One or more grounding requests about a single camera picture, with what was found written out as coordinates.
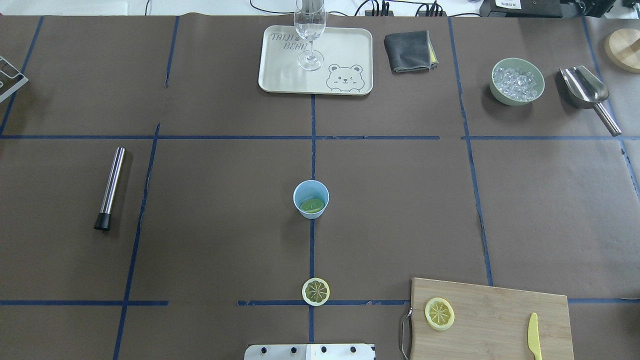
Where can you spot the light blue plastic cup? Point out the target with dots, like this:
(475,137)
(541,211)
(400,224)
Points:
(310,189)

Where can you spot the lime slice in cup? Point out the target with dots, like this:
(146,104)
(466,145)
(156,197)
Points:
(312,205)

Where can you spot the yellow lemon slice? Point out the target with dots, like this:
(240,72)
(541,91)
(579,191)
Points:
(439,314)

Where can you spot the white cup drying rack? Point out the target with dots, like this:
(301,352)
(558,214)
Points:
(11,79)

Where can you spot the lime slice on table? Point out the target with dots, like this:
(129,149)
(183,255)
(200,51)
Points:
(315,291)

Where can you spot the cream bear serving tray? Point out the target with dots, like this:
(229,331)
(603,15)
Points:
(342,62)

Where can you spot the folded grey cloth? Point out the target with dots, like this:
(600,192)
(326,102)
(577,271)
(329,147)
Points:
(410,51)

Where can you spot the clear wine glass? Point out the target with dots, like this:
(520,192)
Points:
(310,20)

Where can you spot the black power strip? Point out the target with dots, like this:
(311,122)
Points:
(403,8)

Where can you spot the green bowl of ice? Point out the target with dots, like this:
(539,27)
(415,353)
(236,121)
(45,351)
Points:
(516,82)

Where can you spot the steel muddler black tip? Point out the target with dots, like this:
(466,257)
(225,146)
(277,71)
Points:
(103,219)

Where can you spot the bamboo cutting board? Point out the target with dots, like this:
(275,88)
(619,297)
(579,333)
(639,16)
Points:
(491,323)

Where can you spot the yellow plastic knife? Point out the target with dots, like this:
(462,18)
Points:
(533,337)

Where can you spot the steel ice scoop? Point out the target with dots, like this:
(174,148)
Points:
(586,91)

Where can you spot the wooden mug tree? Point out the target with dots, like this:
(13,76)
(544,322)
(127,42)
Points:
(622,47)

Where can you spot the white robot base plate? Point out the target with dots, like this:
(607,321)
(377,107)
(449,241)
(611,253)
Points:
(311,351)

